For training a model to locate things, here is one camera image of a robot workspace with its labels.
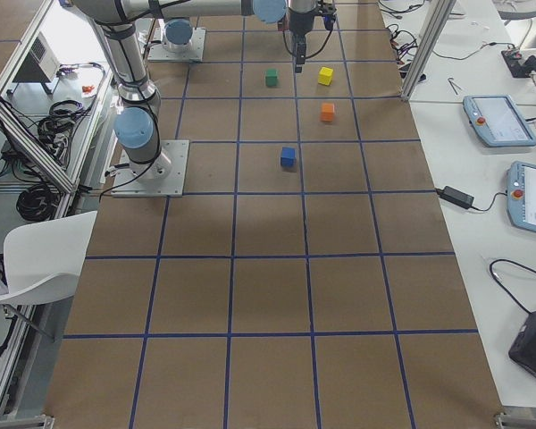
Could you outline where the black power adapter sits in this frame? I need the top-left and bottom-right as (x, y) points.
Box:
(436, 186), (474, 209)

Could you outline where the aluminium frame post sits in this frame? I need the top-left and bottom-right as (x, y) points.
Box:
(401, 0), (456, 101)

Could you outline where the lower teach pendant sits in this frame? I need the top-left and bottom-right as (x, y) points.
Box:
(507, 161), (536, 232)

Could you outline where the orange block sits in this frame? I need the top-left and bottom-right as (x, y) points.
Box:
(320, 103), (336, 122)

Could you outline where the upper teach pendant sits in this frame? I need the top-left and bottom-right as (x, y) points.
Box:
(462, 95), (536, 147)

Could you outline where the teach pendant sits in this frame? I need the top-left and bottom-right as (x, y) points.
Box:
(507, 161), (536, 232)
(462, 95), (536, 147)

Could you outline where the green block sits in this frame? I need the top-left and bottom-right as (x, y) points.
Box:
(264, 68), (279, 88)

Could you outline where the grey box on shelf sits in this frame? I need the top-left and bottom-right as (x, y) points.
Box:
(13, 32), (61, 95)

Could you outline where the yellow block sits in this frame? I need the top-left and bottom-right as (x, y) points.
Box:
(317, 66), (334, 87)

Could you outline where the white chair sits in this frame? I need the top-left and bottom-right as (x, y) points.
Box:
(0, 209), (99, 343)

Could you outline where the blue block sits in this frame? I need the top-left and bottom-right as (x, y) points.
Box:
(280, 147), (296, 169)

